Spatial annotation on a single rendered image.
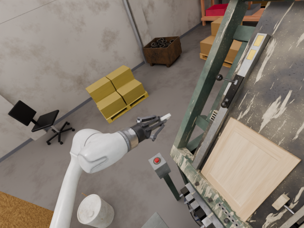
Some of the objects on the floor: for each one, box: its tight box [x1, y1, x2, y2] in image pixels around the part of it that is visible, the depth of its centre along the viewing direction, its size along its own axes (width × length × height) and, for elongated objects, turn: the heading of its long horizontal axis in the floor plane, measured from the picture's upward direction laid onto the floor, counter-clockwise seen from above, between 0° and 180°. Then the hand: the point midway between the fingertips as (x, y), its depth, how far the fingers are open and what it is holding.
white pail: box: [77, 193, 114, 228], centre depth 189 cm, size 32×30×47 cm
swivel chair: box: [8, 100, 75, 145], centre depth 323 cm, size 64×64×101 cm
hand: (164, 118), depth 77 cm, fingers closed
